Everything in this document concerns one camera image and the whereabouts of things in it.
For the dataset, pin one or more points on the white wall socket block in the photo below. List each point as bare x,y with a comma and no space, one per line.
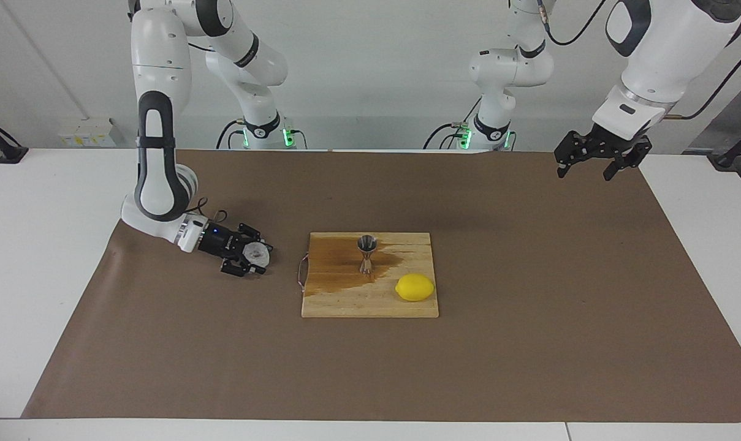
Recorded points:
85,131

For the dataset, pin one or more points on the black clamp stand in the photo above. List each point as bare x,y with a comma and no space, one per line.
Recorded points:
11,154
722,160

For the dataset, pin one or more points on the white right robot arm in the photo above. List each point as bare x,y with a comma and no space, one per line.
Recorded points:
155,153

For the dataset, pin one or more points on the small clear glass cup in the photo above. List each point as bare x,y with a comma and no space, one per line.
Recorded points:
257,252

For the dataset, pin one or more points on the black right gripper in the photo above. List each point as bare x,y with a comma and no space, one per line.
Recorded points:
220,244

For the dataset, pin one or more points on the wooden cutting board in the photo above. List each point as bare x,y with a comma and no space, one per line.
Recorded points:
358,303

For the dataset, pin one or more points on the steel double jigger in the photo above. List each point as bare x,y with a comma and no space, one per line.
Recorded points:
366,244

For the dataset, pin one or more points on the yellow lemon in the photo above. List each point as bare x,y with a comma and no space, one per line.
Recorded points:
414,288

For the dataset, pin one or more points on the brown table mat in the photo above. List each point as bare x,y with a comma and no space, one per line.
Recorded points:
529,367

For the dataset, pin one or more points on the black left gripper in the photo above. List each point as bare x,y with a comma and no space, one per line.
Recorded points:
609,144

